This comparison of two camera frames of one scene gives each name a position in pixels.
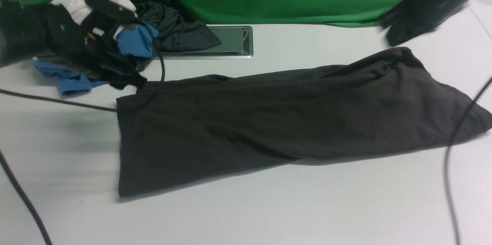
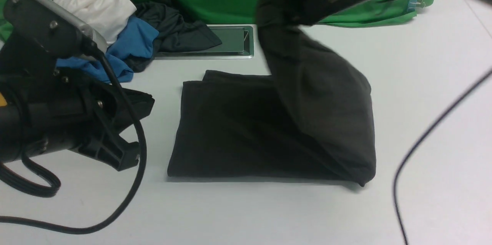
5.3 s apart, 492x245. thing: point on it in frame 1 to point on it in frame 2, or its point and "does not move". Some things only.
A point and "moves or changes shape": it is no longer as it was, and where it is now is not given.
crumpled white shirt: [72, 1] does not move
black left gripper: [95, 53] to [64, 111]
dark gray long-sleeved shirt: [177, 133] moves or changes shape
